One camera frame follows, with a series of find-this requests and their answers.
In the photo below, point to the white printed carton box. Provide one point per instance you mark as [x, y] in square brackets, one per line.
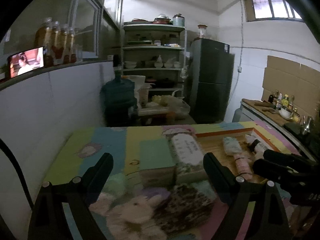
[188, 156]

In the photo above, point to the green topped box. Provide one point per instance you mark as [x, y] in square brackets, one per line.
[156, 165]

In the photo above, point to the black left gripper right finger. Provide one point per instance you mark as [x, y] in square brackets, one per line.
[269, 219]

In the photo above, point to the blue water jug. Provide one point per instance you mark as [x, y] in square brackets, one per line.
[118, 102]

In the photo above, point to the amber bottle four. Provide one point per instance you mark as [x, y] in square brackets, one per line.
[71, 46]

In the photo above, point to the amber bottle three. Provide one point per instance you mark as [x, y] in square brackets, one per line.
[64, 40]

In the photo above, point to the white bowl on counter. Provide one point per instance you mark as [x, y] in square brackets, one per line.
[285, 113]

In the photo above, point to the brown cardboard wall sheet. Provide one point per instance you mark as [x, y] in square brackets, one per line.
[294, 79]

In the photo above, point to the grey framed interior window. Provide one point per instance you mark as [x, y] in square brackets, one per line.
[95, 22]

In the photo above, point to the light green pot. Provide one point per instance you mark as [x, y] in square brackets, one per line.
[178, 20]

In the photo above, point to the grey metal shelf rack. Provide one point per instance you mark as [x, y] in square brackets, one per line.
[157, 52]

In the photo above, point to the barred outer window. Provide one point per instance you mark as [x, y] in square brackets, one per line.
[260, 10]

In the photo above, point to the kitchen counter with board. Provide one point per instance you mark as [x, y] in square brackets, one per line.
[255, 111]

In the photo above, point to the yellow green bottle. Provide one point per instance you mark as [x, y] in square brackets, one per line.
[285, 100]

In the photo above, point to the orange rimmed cardboard box lid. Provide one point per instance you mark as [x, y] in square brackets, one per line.
[254, 140]

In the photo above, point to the glass jar on fridge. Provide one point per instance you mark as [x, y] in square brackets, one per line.
[202, 30]

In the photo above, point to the red lidded pot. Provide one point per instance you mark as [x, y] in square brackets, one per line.
[161, 19]

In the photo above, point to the black refrigerator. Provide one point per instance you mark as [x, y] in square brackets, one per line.
[209, 80]

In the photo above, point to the white plush bunny toy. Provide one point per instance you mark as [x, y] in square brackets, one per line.
[132, 219]

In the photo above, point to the amber bottle two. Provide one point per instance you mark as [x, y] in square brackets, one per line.
[55, 46]

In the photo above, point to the phone with lit screen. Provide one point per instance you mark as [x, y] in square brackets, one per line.
[25, 61]

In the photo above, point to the leopard print cloth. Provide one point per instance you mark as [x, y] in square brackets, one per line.
[184, 209]

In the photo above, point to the amber bottle one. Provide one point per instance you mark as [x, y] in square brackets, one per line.
[42, 39]

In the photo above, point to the yellowish plastic bag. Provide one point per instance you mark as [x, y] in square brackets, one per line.
[174, 104]

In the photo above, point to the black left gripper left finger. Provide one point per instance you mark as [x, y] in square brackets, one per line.
[48, 220]

